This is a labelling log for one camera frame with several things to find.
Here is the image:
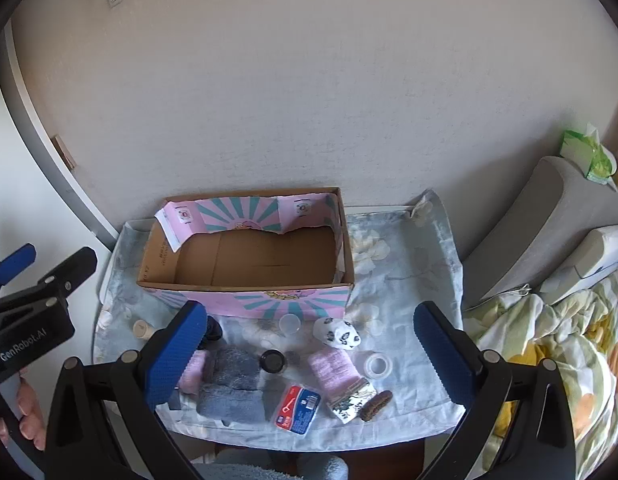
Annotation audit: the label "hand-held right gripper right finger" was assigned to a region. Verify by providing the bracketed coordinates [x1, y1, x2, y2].
[413, 301, 576, 480]

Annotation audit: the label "pink printed cardboard box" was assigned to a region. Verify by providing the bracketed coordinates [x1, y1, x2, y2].
[136, 186, 357, 321]

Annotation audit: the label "pink fluffy sock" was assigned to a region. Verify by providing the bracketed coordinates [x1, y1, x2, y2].
[308, 347, 367, 403]
[178, 350, 212, 395]

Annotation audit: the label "red and blue floss box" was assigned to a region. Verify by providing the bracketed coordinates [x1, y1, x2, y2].
[271, 384, 322, 436]

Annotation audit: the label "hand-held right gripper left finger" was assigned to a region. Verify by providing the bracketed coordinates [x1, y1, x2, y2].
[46, 301, 210, 480]

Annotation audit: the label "grey pillow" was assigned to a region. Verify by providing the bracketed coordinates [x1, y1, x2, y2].
[461, 156, 618, 311]

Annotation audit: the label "yellow green floral blanket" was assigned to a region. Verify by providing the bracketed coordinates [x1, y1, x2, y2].
[464, 265, 618, 471]

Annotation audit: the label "white panda print socks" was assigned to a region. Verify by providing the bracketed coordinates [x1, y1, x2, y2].
[313, 316, 362, 350]

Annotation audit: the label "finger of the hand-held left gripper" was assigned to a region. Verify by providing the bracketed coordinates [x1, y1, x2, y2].
[0, 243, 38, 289]
[0, 247, 98, 317]

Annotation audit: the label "small beige bottle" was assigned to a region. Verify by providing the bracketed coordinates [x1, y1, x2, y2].
[133, 319, 162, 343]

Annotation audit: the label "green tissue pack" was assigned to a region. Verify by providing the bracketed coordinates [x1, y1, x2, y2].
[558, 127, 618, 186]

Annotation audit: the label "black round compact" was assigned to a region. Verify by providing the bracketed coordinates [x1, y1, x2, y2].
[260, 349, 287, 374]

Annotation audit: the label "white pillow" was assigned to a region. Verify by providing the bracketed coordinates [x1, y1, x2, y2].
[539, 225, 618, 307]

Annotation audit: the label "grey fluffy towel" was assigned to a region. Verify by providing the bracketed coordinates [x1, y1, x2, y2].
[196, 346, 272, 423]

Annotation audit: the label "person's left hand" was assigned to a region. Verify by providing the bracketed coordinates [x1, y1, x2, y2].
[0, 367, 48, 453]

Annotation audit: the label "light blue fluffy cloth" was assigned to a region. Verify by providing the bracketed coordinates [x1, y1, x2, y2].
[196, 452, 350, 480]

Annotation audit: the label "white door frame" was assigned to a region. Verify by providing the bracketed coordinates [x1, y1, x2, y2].
[0, 25, 120, 256]

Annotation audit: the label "clear plastic cup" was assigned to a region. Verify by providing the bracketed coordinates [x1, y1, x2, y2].
[278, 312, 305, 337]

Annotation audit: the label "clear tape roll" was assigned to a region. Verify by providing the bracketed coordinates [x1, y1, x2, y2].
[364, 353, 390, 378]

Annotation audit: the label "white patterned sock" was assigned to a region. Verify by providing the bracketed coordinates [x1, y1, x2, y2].
[326, 380, 377, 425]

